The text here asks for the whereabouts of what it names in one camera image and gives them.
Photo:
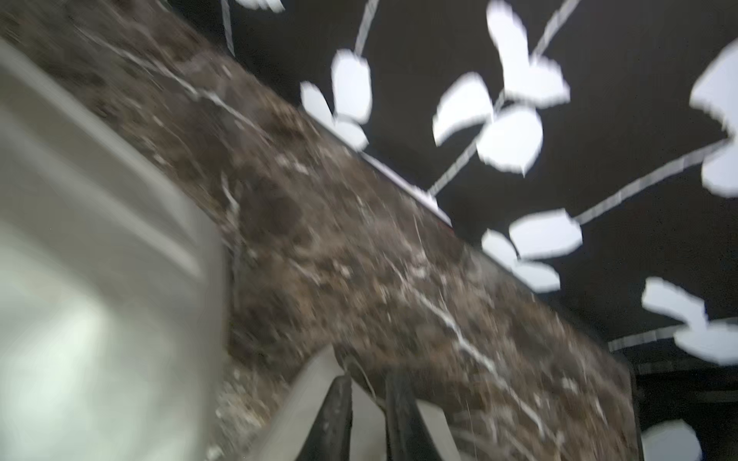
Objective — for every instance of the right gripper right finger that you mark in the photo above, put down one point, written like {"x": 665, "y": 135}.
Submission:
{"x": 407, "y": 436}

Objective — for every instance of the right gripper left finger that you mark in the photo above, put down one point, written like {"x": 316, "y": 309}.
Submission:
{"x": 330, "y": 436}

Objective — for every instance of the cream cloth bag corner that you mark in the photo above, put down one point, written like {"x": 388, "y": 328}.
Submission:
{"x": 289, "y": 429}
{"x": 112, "y": 289}

